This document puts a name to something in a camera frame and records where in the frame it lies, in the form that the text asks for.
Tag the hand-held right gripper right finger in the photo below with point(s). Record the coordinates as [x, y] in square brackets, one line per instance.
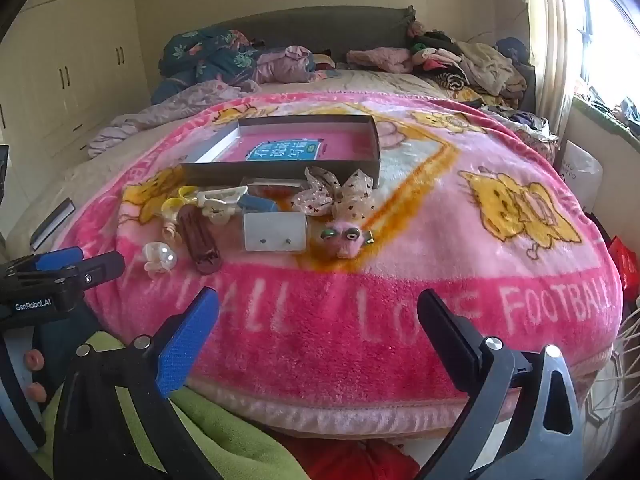
[445, 335]

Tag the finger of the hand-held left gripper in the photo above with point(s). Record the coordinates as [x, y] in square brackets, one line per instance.
[55, 258]
[97, 267]

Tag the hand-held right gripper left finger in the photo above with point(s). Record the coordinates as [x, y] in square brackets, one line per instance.
[187, 345]

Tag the pearl flower hair clip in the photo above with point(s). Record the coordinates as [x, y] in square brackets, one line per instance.
[160, 257]

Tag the brown hair clip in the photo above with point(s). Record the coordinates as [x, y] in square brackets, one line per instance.
[200, 242]

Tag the white claw hair clip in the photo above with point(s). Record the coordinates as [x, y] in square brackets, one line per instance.
[217, 205]

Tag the white earring card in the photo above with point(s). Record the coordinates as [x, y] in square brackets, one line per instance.
[275, 232]

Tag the small blue box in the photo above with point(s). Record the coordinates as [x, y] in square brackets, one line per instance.
[257, 205]

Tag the polka dot bow hair clip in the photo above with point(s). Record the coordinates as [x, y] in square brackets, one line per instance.
[350, 190]

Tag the shallow grey cardboard box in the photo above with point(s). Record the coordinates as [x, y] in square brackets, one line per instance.
[300, 160]

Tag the person's left hand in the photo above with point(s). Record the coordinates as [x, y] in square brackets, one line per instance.
[35, 360]

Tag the dark book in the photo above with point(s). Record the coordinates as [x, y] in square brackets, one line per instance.
[52, 222]

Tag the pink printed blanket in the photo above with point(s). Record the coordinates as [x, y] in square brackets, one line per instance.
[450, 270]

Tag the small beige shell clip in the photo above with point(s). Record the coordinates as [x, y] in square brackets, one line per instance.
[171, 231]

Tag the green clothing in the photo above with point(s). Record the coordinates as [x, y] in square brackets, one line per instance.
[225, 435]

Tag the yellow hair rings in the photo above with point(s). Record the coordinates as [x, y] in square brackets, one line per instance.
[175, 202]

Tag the pink fuzzy hair clip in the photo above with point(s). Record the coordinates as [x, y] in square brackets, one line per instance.
[342, 240]

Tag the red cloth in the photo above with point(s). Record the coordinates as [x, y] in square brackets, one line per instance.
[350, 460]

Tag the lilac bed sheet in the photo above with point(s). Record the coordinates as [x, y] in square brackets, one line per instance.
[165, 110]

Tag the white net basket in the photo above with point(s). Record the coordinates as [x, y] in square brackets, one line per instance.
[610, 385]

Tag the red bag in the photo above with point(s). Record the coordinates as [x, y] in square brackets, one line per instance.
[622, 260]

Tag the cream wardrobe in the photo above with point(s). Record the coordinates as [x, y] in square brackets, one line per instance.
[60, 60]

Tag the white plastic bag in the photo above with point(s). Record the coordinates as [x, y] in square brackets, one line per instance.
[580, 170]

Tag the heap of dark clothes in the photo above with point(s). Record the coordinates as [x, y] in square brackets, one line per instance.
[525, 125]

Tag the blue floral quilt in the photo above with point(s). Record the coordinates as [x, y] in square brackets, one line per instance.
[210, 60]

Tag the bed with beige sheet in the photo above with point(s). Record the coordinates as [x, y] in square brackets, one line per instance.
[380, 82]

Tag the green windowsill cloth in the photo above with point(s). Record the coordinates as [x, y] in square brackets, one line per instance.
[605, 115]

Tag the pile of mixed clothes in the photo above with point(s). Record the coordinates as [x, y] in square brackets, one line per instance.
[480, 65]

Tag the pink purple garment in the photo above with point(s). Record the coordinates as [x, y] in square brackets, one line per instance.
[290, 65]

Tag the pink fluffy garment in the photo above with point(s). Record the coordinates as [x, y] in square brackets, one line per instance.
[380, 60]

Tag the cream curtain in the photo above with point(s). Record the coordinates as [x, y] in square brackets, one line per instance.
[550, 35]

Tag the grey headboard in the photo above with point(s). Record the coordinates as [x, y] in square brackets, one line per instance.
[320, 27]

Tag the window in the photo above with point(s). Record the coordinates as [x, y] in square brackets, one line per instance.
[610, 25]

